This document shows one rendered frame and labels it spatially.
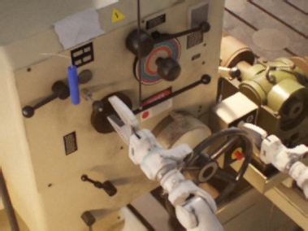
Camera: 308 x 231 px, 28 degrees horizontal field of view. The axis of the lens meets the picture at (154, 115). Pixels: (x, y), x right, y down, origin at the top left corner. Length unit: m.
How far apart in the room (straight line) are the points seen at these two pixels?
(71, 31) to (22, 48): 0.14
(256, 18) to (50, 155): 1.78
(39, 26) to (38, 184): 0.52
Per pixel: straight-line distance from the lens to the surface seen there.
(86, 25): 1.72
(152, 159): 1.54
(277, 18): 3.39
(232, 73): 2.17
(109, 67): 1.80
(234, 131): 1.99
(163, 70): 1.83
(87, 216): 2.15
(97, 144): 1.97
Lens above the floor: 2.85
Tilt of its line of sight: 43 degrees down
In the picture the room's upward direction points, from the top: straight up
